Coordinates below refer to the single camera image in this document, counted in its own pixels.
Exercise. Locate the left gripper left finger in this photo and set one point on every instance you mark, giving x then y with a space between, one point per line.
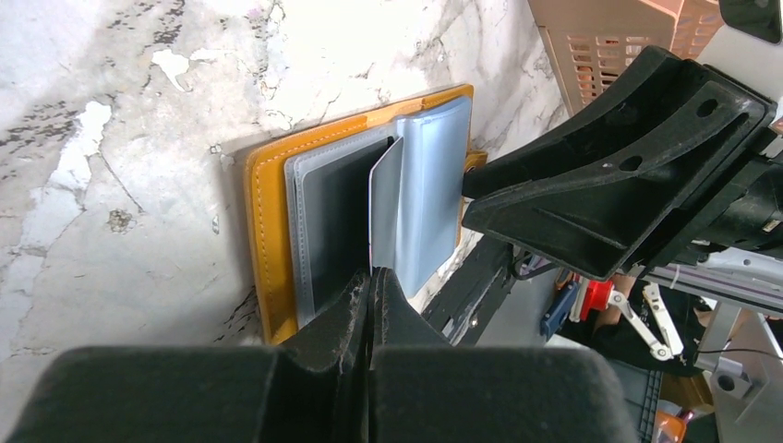
307 389

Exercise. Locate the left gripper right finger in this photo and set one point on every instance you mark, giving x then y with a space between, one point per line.
423 389

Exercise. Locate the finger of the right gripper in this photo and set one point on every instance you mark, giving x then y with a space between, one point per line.
650 90
591 219

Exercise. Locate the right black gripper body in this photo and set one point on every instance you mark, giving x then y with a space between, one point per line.
721 185

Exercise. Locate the yellow leather card holder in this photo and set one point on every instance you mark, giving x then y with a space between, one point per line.
437 154

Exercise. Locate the white credit card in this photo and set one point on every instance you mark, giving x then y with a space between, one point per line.
383 199

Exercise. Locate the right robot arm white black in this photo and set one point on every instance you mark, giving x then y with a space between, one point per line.
736 276

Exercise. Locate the orange plastic file rack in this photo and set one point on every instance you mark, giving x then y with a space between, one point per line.
591 42

